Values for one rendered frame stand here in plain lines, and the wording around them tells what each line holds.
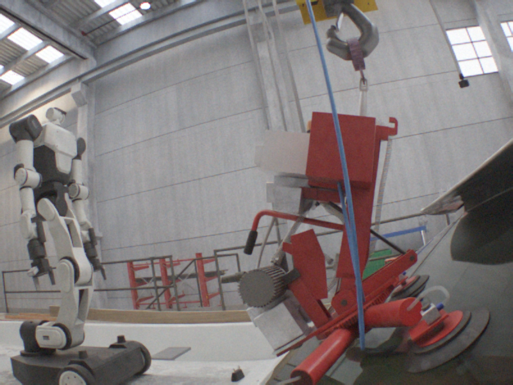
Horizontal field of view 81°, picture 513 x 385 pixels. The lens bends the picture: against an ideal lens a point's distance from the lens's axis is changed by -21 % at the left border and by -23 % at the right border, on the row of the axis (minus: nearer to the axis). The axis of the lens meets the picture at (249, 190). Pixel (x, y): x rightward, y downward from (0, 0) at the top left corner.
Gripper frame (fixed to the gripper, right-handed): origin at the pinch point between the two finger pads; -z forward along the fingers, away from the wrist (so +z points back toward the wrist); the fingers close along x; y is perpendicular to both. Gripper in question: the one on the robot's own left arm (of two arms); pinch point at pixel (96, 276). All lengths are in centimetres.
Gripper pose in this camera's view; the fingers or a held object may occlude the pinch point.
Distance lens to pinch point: 206.9
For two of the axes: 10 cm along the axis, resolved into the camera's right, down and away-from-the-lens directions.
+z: -3.3, -9.2, 2.0
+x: 9.2, -3.6, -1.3
